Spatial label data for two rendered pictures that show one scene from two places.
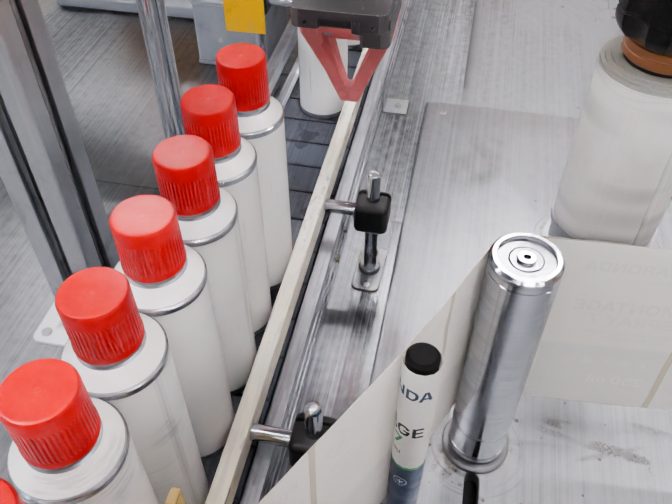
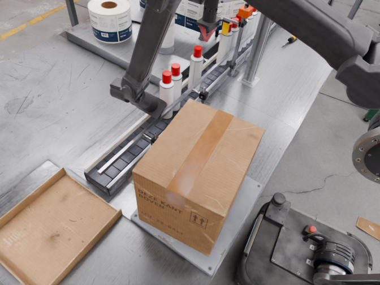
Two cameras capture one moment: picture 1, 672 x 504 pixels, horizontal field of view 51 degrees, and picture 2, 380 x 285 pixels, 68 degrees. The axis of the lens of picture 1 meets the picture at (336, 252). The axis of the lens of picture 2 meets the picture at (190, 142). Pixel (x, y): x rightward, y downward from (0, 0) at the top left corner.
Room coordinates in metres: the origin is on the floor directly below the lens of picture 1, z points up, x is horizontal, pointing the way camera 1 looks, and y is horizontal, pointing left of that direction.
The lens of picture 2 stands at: (1.58, 0.30, 1.68)
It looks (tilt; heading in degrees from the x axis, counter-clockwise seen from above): 50 degrees down; 197
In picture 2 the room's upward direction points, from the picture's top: 7 degrees clockwise
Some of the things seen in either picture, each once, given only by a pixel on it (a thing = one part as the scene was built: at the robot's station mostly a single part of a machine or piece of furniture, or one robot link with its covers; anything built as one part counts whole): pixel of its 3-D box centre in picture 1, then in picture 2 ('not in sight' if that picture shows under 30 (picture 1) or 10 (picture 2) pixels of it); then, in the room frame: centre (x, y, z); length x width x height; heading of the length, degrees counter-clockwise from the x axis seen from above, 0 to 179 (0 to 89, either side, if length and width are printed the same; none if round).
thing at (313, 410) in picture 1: (291, 448); not in sight; (0.23, 0.03, 0.89); 0.06 x 0.03 x 0.12; 78
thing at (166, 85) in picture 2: not in sight; (166, 95); (0.85, -0.03, 0.98); 0.05 x 0.05 x 0.20
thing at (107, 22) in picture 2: not in sight; (111, 19); (0.43, -0.53, 0.95); 0.20 x 0.20 x 0.14
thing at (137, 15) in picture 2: not in sight; (147, 10); (0.13, -0.49, 0.89); 0.31 x 0.31 x 0.01
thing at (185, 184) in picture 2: not in sight; (198, 176); (1.13, 0.21, 0.99); 0.30 x 0.24 x 0.27; 175
